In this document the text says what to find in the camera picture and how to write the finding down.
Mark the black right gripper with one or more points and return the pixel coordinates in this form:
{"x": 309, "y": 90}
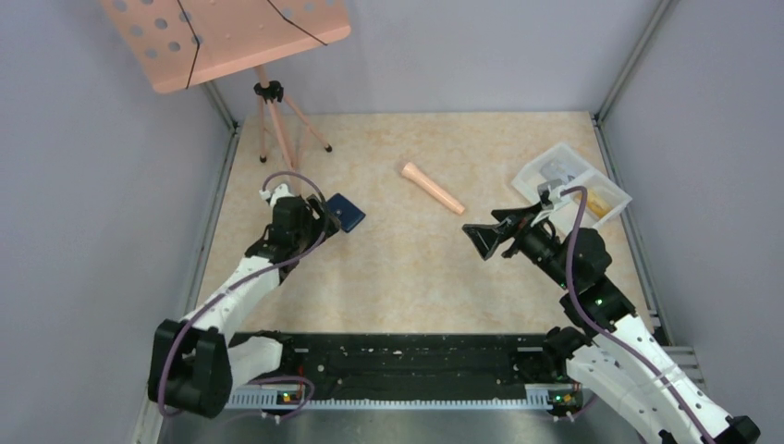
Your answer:
{"x": 486, "y": 237}

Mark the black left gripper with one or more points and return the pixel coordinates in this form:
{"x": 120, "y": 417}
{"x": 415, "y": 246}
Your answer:
{"x": 317, "y": 206}

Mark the blue card holder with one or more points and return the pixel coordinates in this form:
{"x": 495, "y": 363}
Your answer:
{"x": 348, "y": 214}

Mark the gold credit card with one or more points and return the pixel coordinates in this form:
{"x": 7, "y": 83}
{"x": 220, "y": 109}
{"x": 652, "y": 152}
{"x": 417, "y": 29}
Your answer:
{"x": 597, "y": 205}

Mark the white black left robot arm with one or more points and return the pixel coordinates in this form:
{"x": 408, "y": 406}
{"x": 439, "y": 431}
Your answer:
{"x": 194, "y": 366}

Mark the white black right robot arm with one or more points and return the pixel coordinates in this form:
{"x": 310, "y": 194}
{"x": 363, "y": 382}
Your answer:
{"x": 608, "y": 348}

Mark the silver card in tray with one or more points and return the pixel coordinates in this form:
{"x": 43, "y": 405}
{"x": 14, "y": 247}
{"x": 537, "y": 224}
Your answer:
{"x": 559, "y": 169}

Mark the pink tapered stick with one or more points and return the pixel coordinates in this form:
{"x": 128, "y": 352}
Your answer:
{"x": 411, "y": 172}

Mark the pink music stand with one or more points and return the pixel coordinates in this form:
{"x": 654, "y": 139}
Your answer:
{"x": 180, "y": 44}

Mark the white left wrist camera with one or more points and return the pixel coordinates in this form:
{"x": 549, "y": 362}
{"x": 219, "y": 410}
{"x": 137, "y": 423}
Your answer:
{"x": 273, "y": 195}

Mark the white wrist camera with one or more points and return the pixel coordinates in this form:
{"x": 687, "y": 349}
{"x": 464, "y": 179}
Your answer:
{"x": 551, "y": 199}
{"x": 273, "y": 195}

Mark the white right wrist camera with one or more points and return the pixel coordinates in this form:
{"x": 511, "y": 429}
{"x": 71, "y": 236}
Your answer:
{"x": 551, "y": 199}

